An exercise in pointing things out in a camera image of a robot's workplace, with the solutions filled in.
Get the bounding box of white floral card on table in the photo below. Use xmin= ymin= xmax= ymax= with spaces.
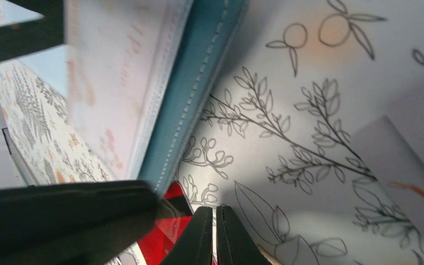
xmin=351 ymin=116 xmax=424 ymax=238

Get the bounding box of blue leather card holder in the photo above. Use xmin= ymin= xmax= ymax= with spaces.
xmin=63 ymin=0 xmax=250 ymax=194

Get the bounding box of white floral card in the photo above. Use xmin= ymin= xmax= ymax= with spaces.
xmin=65 ymin=1 xmax=192 ymax=180
xmin=351 ymin=116 xmax=424 ymax=238

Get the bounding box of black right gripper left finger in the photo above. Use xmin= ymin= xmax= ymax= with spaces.
xmin=161 ymin=206 xmax=213 ymax=265

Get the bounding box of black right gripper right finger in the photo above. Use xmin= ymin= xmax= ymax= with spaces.
xmin=216 ymin=206 xmax=270 ymax=265

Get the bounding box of red card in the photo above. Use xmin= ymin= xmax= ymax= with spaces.
xmin=137 ymin=181 xmax=193 ymax=265

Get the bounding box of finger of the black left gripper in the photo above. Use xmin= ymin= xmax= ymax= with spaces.
xmin=0 ymin=0 xmax=64 ymax=62
xmin=0 ymin=180 xmax=181 ymax=264

